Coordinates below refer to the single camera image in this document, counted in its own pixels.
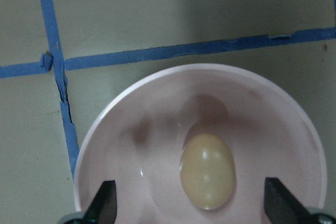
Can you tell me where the pink bowl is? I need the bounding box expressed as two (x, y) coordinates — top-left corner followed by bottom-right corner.
(75, 63), (327, 223)

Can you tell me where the beige egg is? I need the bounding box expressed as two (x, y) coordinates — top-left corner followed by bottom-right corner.
(180, 133), (236, 210)

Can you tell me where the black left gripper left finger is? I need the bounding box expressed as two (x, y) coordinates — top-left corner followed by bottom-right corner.
(82, 180), (117, 223)

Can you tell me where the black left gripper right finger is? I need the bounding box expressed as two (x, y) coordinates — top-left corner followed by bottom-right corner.
(264, 177), (312, 224)

